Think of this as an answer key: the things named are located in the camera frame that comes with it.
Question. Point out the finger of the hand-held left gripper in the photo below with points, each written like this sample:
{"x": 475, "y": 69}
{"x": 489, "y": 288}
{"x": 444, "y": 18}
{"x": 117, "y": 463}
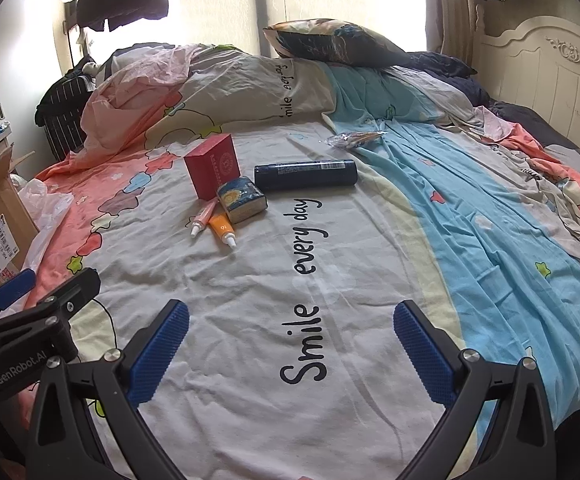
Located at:
{"x": 15, "y": 285}
{"x": 77, "y": 287}

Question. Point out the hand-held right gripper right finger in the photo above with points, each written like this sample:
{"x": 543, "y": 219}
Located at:
{"x": 422, "y": 355}

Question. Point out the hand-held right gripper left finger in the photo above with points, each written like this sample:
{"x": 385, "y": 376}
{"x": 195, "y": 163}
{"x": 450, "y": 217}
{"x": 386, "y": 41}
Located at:
{"x": 162, "y": 350}

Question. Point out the orange white tube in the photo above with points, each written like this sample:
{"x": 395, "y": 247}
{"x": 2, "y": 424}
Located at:
{"x": 220, "y": 227}

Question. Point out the pink white tube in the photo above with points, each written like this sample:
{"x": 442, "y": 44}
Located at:
{"x": 202, "y": 220}

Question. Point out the white plastic bag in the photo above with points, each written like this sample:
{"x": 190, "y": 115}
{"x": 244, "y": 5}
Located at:
{"x": 45, "y": 210}

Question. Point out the printed bed sheet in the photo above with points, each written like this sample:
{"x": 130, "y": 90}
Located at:
{"x": 250, "y": 280}

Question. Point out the small blue packet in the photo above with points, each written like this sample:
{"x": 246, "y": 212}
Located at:
{"x": 1, "y": 129}

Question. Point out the blue yellow tissue pack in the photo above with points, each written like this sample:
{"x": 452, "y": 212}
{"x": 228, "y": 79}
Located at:
{"x": 242, "y": 200}

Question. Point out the black striped bag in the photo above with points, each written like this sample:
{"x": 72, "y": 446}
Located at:
{"x": 62, "y": 110}

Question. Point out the red box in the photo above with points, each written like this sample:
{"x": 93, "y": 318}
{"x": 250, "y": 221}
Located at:
{"x": 210, "y": 165}

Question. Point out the pink crumpled cloth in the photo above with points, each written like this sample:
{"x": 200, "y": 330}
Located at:
{"x": 130, "y": 95}

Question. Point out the dark blue cylindrical bottle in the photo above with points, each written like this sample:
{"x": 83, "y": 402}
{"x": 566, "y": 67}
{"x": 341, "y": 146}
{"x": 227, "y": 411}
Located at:
{"x": 305, "y": 175}

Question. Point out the crumpled printed cover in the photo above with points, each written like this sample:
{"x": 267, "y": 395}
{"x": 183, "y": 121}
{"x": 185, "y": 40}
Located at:
{"x": 545, "y": 175}

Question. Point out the white plush toy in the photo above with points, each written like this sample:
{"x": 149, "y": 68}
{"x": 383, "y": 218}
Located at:
{"x": 90, "y": 67}

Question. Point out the clear plastic wrapper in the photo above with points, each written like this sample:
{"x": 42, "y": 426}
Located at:
{"x": 355, "y": 138}

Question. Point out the printed folded duvet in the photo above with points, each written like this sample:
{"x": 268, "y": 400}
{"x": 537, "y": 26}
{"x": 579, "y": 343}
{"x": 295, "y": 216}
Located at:
{"x": 250, "y": 90}

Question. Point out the dark blanket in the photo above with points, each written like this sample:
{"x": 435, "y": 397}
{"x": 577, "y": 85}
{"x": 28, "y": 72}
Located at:
{"x": 470, "y": 85}

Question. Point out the cream carved headboard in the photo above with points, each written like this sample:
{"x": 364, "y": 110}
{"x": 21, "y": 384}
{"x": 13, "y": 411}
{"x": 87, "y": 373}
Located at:
{"x": 545, "y": 70}

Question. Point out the dark patterned pillow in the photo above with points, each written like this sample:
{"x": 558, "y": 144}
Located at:
{"x": 330, "y": 42}

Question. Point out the beige curtain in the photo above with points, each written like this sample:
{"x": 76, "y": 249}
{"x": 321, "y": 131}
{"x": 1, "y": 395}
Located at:
{"x": 447, "y": 10}

